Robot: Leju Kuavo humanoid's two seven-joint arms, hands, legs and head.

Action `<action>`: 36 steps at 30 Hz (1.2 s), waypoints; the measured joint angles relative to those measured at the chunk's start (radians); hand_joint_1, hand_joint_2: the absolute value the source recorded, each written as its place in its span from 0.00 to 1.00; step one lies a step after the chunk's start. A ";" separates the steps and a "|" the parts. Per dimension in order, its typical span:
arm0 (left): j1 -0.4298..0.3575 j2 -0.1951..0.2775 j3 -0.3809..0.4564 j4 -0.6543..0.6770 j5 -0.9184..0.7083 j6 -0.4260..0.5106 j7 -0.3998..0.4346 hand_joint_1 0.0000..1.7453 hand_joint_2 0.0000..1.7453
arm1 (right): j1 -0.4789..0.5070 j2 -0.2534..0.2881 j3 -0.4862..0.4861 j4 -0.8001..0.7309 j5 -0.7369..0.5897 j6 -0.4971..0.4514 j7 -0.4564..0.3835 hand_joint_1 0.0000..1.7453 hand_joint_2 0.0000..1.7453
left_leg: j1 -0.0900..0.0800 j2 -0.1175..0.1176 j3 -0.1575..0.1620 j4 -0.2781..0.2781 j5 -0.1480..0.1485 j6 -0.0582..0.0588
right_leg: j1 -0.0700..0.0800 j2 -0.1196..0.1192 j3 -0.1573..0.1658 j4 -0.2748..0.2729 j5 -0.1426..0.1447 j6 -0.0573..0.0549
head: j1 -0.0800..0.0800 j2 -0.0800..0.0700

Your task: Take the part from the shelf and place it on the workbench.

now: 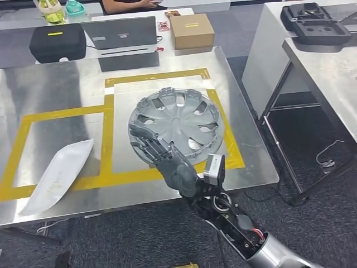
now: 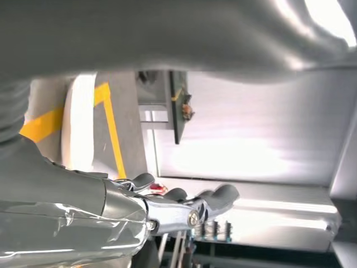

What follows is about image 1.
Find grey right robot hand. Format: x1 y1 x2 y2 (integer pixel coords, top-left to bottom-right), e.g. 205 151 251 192
128 123 200 199

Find silver plastic hubcap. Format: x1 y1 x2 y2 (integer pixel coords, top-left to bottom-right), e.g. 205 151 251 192
128 87 225 166

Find white plastic part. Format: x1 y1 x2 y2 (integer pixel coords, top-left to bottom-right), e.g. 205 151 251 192
17 138 95 217

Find steel workbench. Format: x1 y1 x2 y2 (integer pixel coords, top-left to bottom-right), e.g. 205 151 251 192
0 46 280 227

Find brown cardboard box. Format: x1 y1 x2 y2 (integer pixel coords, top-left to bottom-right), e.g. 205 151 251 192
169 13 215 51

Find grey laptop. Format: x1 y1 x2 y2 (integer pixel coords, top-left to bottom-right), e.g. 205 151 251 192
81 16 159 57

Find white desk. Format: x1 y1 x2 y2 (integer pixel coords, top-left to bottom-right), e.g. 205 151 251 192
0 7 215 69
242 0 357 120

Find person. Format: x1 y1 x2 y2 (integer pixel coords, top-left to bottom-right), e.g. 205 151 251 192
100 0 168 16

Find black zip case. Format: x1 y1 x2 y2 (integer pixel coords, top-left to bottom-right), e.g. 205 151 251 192
29 23 87 64

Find teal lidded bottle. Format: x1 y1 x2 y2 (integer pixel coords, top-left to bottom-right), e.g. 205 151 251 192
65 0 85 17

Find clear jar yellow-green contents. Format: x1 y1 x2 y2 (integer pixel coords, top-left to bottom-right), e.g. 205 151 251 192
38 0 65 25

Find black foam tray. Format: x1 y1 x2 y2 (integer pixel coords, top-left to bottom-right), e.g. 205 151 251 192
280 2 333 34
291 19 352 46

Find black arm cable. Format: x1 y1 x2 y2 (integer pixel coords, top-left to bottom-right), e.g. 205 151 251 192
216 231 228 268

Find black floor cable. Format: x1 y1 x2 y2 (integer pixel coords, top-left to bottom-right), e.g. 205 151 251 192
242 162 307 208

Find white floor cable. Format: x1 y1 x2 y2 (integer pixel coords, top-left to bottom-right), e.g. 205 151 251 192
36 218 70 236
315 140 346 175

